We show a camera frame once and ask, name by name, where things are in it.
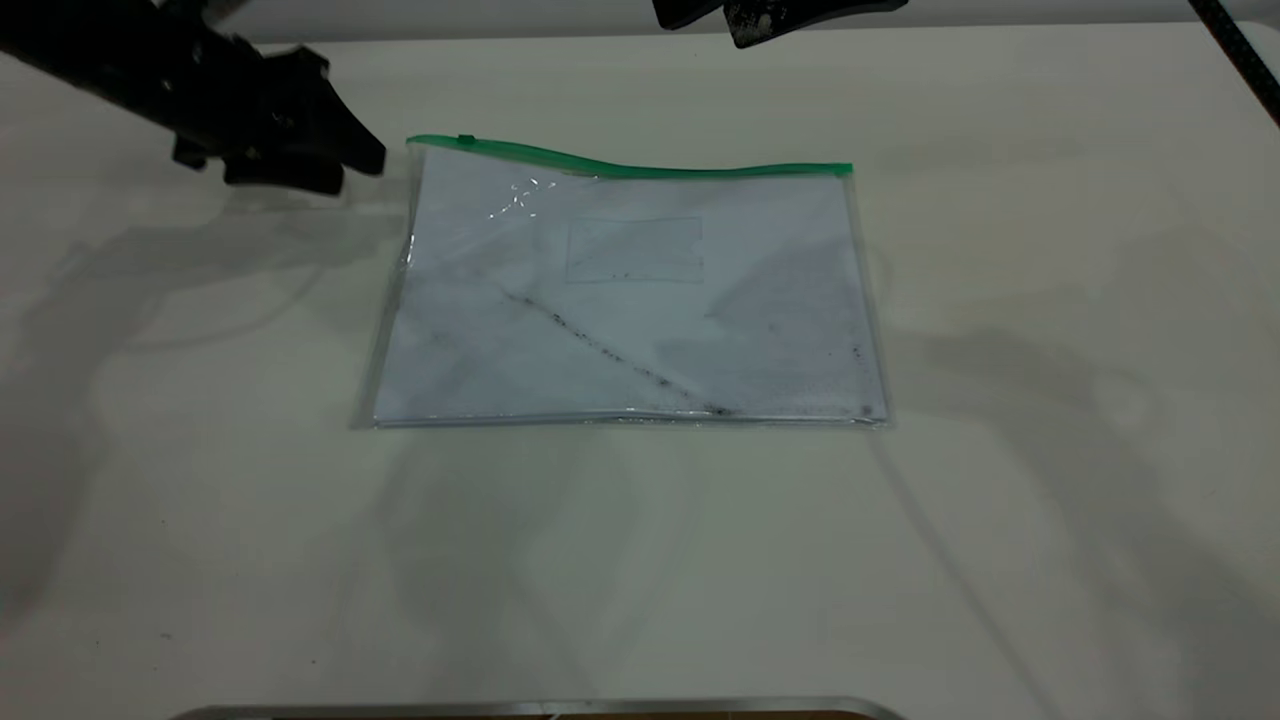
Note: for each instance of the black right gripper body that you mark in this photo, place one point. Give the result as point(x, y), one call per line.
point(850, 6)

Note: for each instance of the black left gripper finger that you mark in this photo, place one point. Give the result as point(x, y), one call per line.
point(350, 140)
point(290, 172)

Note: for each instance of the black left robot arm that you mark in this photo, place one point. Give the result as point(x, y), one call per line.
point(90, 50)

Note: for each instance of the dark gray curved base edge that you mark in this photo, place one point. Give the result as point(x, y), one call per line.
point(540, 711)

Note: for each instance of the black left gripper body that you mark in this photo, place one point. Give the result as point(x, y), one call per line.
point(255, 110)

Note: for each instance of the clear zip bag green zipper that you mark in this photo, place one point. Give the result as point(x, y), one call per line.
point(640, 340)

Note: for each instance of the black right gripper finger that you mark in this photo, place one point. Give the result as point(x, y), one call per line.
point(760, 20)
point(685, 10)

